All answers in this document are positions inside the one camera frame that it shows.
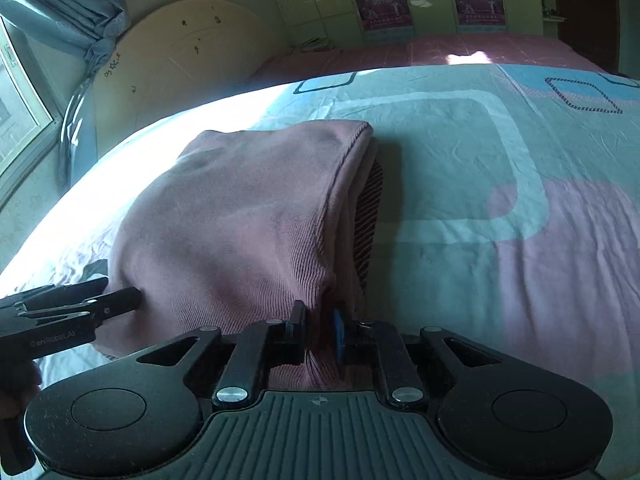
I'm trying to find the pink knit sweater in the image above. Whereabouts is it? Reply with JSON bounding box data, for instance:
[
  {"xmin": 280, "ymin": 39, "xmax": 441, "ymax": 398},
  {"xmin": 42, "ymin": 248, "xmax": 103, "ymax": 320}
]
[{"xmin": 96, "ymin": 120, "xmax": 382, "ymax": 390}]

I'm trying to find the left hand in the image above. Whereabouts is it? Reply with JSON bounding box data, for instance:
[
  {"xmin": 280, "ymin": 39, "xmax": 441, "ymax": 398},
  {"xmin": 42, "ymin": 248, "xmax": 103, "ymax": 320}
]
[{"xmin": 1, "ymin": 361, "xmax": 42, "ymax": 419}]

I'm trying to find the light blue patterned bedsheet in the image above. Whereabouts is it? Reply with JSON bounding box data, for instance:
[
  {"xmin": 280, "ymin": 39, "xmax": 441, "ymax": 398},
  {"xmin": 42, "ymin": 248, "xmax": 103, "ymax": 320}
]
[{"xmin": 1, "ymin": 64, "xmax": 639, "ymax": 479}]

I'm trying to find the cream wooden headboard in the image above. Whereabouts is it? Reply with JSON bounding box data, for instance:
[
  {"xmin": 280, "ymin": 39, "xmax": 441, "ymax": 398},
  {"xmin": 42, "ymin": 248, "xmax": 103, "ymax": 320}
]
[{"xmin": 92, "ymin": 0, "xmax": 288, "ymax": 156}]

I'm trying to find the grey-blue curtain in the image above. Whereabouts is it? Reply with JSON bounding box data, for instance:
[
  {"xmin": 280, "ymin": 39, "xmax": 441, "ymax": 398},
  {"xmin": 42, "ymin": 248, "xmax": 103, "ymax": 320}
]
[{"xmin": 1, "ymin": 0, "xmax": 130, "ymax": 188}]

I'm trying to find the pink checked quilt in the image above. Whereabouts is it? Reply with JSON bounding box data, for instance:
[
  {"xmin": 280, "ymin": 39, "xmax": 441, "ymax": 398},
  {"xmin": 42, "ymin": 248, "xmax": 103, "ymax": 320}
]
[{"xmin": 248, "ymin": 32, "xmax": 600, "ymax": 88}]

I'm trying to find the stack of books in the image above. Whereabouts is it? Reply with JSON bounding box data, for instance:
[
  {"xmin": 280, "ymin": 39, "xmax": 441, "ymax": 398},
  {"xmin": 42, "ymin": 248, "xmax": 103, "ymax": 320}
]
[{"xmin": 298, "ymin": 37, "xmax": 335, "ymax": 53}]

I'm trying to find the lower left pink poster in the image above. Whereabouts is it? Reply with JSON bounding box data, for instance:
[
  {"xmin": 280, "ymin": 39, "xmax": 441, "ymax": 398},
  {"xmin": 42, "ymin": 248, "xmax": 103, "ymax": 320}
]
[{"xmin": 355, "ymin": 0, "xmax": 414, "ymax": 46}]

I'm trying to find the pink poster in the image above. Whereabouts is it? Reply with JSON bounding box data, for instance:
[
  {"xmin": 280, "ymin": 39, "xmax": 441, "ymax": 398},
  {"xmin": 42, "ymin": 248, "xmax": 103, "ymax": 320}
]
[
  {"xmin": 452, "ymin": 0, "xmax": 506, "ymax": 34},
  {"xmin": 355, "ymin": 0, "xmax": 414, "ymax": 46}
]

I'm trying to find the lower right pink poster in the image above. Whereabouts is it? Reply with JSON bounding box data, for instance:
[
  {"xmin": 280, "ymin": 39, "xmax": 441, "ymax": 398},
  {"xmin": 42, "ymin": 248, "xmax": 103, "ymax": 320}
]
[{"xmin": 452, "ymin": 0, "xmax": 506, "ymax": 34}]

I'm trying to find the dark brown wooden door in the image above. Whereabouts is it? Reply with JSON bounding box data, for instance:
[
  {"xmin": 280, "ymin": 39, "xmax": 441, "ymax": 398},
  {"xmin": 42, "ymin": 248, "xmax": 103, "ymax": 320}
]
[{"xmin": 556, "ymin": 0, "xmax": 620, "ymax": 74}]

